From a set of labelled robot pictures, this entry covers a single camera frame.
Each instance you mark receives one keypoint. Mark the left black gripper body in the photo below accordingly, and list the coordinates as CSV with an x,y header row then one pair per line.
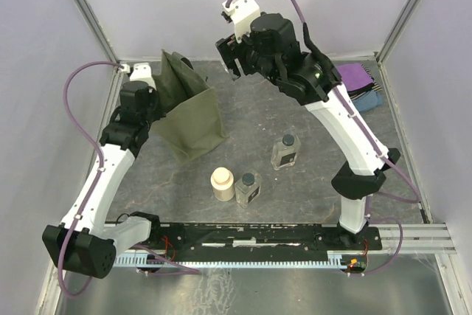
x,y
150,112

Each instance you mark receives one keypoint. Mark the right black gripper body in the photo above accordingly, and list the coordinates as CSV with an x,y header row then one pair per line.
x,y
245,52

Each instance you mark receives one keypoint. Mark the olive green canvas bag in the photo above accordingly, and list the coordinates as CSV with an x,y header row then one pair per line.
x,y
193,125

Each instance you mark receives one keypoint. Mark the clear bottle yellow label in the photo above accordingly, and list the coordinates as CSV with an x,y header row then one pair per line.
x,y
227,69

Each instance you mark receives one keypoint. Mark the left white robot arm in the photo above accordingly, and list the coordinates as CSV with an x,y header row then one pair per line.
x,y
81,242

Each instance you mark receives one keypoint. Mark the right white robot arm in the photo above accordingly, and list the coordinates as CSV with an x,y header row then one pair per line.
x,y
317,85

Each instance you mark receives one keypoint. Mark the purple folded cloth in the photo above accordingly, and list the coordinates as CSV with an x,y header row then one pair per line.
x,y
354,77

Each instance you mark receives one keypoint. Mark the clear bottle dark label right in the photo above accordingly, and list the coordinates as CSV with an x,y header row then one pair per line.
x,y
285,151

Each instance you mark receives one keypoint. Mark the clear bottle dark label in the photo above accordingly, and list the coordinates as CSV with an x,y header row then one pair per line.
x,y
285,151
247,188

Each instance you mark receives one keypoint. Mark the striped folded cloth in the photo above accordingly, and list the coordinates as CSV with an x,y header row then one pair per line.
x,y
363,90

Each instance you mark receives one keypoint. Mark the blue folded cloth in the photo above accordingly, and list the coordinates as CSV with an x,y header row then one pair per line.
x,y
368,101

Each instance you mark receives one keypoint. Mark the cream round jar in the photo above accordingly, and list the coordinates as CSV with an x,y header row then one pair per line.
x,y
222,181

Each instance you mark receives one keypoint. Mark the clear bottle dark label front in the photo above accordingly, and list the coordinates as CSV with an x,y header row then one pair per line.
x,y
247,188

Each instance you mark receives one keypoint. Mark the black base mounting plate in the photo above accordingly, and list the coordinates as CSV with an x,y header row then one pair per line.
x,y
230,254

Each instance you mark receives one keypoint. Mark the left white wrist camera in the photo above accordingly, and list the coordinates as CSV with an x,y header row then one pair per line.
x,y
138,72

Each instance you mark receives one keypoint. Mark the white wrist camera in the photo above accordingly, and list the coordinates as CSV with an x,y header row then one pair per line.
x,y
138,72
241,13

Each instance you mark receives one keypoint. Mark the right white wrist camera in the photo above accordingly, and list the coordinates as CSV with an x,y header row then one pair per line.
x,y
241,13

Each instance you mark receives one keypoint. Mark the aluminium frame rail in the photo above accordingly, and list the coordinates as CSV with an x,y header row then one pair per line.
x,y
320,237

